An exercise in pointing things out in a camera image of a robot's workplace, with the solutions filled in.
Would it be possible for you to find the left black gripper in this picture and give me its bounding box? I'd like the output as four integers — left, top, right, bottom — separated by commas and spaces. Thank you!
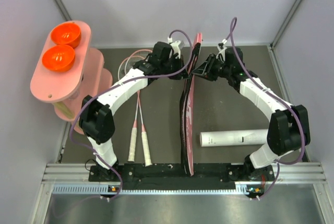
160, 55, 189, 80

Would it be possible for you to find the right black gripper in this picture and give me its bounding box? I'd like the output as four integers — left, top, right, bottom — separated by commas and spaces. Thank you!
192, 54, 231, 82

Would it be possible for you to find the pink SPORT racket bag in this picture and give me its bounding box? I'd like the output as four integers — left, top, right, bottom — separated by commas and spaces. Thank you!
180, 32, 202, 177

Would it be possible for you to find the white shuttlecock tube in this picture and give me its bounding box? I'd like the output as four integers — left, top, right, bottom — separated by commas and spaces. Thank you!
200, 129, 268, 147

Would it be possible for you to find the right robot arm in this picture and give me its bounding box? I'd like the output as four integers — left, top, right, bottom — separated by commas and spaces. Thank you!
192, 47, 311, 180

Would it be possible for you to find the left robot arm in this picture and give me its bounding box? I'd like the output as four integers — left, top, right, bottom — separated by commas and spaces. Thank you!
79, 40, 187, 181

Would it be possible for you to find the pink badminton racket right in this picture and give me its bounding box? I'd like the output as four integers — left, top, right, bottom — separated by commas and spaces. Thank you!
124, 49, 152, 167

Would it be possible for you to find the pink badminton racket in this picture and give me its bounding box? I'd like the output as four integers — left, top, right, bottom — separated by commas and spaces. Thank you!
124, 49, 152, 167
117, 54, 152, 167

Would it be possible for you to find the pink badminton racket left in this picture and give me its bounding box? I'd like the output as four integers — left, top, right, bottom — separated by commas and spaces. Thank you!
117, 54, 152, 167

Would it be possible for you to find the pink three-tier wooden shelf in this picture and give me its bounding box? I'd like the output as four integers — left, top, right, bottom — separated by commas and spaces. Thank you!
30, 20, 113, 134

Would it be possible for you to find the upper orange plastic bowl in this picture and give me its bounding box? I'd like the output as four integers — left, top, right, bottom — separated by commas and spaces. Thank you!
51, 22, 81, 48

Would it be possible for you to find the orange plastic bowl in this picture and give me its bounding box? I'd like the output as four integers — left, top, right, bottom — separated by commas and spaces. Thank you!
42, 44, 76, 72
51, 22, 81, 48

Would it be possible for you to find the lower orange plastic bowl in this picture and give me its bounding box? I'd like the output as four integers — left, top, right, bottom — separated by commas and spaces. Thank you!
42, 44, 76, 72

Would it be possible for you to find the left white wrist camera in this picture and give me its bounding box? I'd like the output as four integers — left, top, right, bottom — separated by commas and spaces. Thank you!
168, 37, 185, 59

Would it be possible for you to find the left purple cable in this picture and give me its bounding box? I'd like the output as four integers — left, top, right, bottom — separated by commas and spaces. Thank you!
70, 28, 195, 200

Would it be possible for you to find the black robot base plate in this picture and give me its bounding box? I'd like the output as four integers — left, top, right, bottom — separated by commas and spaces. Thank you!
88, 163, 275, 190

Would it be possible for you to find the grey slotted cable duct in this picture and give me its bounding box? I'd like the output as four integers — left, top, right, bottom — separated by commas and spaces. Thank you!
52, 184, 261, 195

